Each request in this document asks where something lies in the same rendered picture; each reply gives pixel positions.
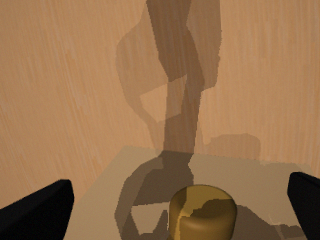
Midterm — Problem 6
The tan wooden door slab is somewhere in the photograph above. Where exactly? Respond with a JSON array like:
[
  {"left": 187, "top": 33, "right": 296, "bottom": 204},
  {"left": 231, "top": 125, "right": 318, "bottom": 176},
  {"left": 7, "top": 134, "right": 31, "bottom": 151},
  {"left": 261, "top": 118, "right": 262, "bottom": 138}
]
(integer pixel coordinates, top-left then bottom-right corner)
[{"left": 63, "top": 145, "right": 315, "bottom": 240}]

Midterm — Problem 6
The brass door knob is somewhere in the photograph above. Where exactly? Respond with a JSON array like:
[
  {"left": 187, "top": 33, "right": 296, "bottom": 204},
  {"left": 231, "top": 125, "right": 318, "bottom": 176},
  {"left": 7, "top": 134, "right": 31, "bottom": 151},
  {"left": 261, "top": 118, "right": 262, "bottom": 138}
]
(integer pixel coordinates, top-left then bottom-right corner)
[{"left": 167, "top": 185, "right": 237, "bottom": 240}]

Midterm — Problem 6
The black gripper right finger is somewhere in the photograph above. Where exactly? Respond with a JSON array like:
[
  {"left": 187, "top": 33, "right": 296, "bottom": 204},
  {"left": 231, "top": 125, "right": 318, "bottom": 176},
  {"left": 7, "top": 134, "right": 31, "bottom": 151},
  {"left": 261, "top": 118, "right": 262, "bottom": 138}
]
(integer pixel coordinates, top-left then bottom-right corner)
[{"left": 287, "top": 172, "right": 320, "bottom": 240}]

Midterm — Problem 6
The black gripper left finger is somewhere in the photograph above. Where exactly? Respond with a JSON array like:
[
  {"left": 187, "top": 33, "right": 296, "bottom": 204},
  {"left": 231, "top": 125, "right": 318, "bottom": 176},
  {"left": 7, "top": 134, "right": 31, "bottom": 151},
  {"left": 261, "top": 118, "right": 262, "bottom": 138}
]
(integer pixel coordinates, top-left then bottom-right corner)
[{"left": 0, "top": 179, "right": 74, "bottom": 240}]

